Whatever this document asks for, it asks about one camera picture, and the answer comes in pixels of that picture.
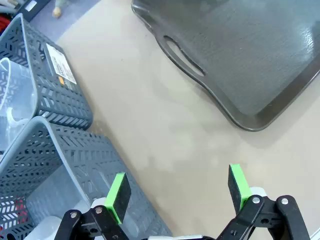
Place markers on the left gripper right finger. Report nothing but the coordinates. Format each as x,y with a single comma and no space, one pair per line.
240,187

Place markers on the clear plastic measuring beaker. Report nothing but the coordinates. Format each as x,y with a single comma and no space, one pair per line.
17,82

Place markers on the dark storage box with label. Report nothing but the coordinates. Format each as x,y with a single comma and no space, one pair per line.
43,7

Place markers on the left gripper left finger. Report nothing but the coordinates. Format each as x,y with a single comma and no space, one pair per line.
117,200

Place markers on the dark brown serving tray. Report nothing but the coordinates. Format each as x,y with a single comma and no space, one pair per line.
250,62

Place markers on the grey basket with label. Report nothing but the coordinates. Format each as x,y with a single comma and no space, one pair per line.
62,100

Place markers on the grey basket without label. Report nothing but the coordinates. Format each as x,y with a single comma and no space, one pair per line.
87,155

